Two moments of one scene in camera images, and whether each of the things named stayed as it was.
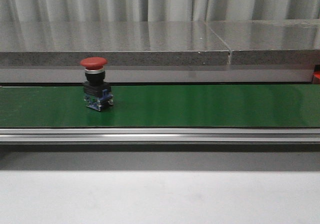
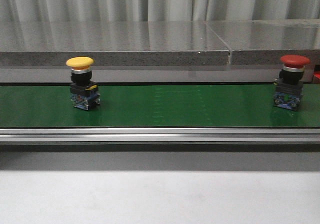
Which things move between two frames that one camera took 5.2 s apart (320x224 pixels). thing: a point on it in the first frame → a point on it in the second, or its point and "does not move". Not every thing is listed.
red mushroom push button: (97, 91) → (288, 87)
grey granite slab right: (270, 42) does not move
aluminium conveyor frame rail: (159, 134) does not move
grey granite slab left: (119, 42) does not move
